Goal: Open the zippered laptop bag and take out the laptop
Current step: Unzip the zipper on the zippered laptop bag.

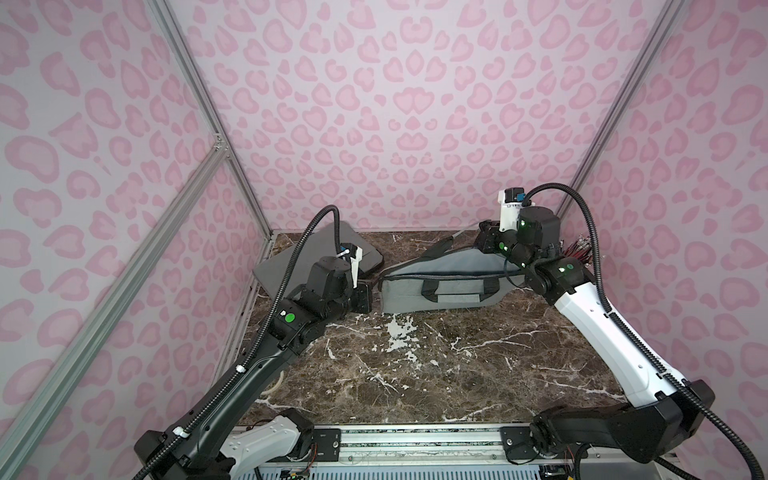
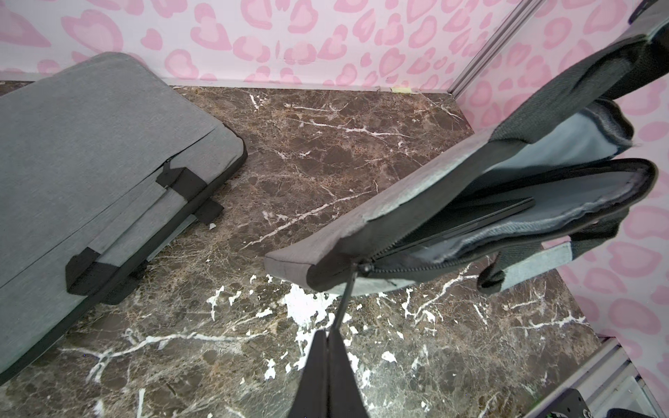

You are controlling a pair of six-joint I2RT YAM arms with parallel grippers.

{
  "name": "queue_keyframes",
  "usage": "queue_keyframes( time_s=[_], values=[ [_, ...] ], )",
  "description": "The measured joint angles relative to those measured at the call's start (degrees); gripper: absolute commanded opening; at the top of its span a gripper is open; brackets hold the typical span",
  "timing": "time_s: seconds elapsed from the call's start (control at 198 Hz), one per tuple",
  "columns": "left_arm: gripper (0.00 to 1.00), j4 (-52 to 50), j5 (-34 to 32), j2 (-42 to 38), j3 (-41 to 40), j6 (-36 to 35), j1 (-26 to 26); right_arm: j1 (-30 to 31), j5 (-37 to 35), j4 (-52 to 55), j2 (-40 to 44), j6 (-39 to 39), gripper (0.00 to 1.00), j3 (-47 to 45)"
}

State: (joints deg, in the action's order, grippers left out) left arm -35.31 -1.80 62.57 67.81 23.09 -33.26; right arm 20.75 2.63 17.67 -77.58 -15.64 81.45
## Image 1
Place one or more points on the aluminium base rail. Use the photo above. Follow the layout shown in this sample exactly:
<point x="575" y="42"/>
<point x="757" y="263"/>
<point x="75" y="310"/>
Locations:
<point x="417" y="451"/>

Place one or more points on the grey laptop bag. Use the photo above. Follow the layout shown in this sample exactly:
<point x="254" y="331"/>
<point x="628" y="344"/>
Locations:
<point x="270" y="273"/>
<point x="447" y="278"/>

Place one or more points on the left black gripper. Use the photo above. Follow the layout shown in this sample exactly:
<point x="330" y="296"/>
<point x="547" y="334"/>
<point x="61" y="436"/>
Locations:
<point x="360" y="297"/>

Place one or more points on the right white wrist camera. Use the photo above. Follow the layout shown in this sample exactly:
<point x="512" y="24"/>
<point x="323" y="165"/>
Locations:
<point x="510" y="201"/>

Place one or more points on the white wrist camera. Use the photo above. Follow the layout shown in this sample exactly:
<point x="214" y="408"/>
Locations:
<point x="354" y="255"/>
<point x="510" y="201"/>

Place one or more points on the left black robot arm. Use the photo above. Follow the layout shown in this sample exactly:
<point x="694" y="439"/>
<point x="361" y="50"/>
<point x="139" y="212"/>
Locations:
<point x="202" y="443"/>

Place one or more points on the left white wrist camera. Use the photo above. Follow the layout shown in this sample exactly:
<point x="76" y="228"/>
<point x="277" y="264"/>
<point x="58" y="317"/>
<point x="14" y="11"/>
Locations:
<point x="354" y="255"/>

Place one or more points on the bundle of pens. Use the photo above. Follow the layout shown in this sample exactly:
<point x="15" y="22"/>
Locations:
<point x="581" y="249"/>

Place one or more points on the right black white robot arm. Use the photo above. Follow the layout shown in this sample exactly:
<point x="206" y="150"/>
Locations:
<point x="662" y="408"/>

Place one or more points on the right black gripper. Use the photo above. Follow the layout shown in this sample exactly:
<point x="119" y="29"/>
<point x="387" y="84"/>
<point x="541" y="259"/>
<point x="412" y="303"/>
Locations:
<point x="488" y="240"/>

